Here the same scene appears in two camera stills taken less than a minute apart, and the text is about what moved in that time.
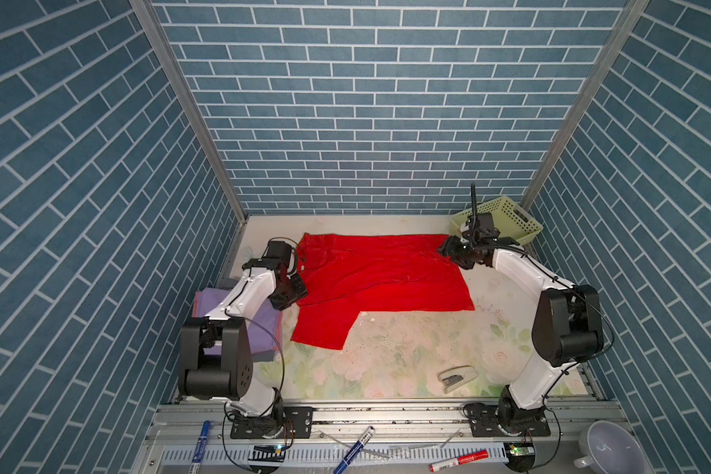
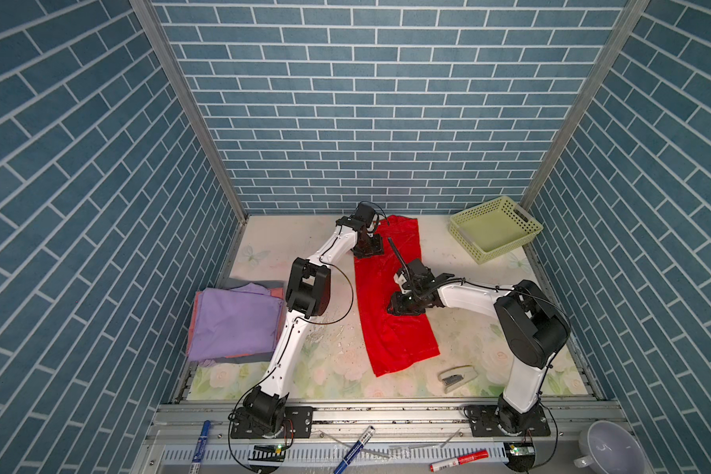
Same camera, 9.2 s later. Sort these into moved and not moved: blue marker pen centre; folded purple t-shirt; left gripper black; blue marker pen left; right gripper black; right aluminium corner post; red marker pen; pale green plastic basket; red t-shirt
Moved: red t-shirt; right gripper black; left gripper black
Not moved: folded purple t-shirt; right aluminium corner post; blue marker pen centre; pale green plastic basket; red marker pen; blue marker pen left
